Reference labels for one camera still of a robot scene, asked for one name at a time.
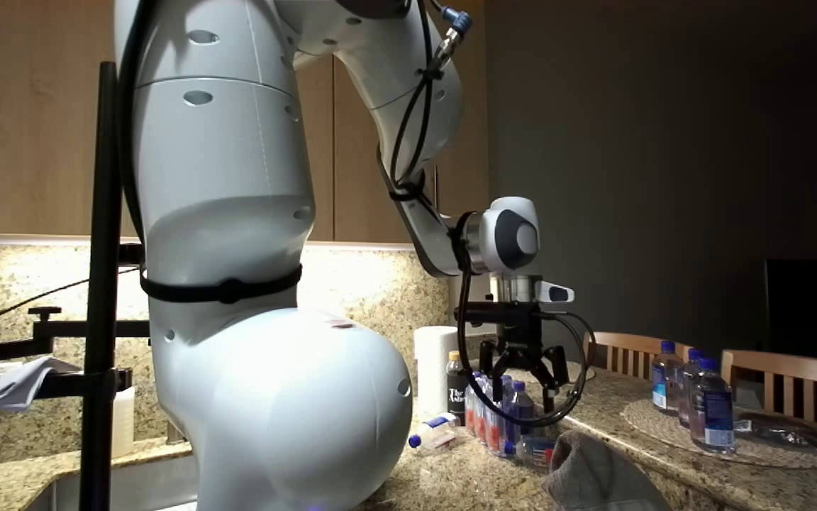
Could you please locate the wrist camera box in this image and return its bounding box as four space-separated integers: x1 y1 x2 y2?
525 278 576 304

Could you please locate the right wooden chair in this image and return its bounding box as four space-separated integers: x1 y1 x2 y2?
587 331 661 379

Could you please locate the water bottle blue label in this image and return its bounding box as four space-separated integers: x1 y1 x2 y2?
651 339 679 410

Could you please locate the grey towel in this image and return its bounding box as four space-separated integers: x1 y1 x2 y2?
545 430 671 511

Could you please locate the wooden chair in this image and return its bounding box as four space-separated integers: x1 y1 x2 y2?
722 348 817 423
587 331 661 379

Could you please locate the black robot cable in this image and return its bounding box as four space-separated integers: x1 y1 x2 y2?
383 0 601 430

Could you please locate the clear water bottle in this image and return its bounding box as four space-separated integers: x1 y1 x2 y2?
677 346 703 426
691 356 735 453

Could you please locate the white paper towel roll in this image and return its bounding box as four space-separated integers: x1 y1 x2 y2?
416 325 458 419

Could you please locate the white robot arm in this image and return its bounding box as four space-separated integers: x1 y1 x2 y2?
115 0 570 511

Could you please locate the left wooden chair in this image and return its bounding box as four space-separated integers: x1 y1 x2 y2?
722 348 817 423

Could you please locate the black camera stand pole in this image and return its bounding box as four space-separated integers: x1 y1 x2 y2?
79 61 122 511

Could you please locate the middle clear water bottle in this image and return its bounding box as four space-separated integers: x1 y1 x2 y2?
677 346 703 426

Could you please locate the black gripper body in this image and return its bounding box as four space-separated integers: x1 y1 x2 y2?
478 304 569 388

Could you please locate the right clear water bottle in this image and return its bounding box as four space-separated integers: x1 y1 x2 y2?
691 356 735 453

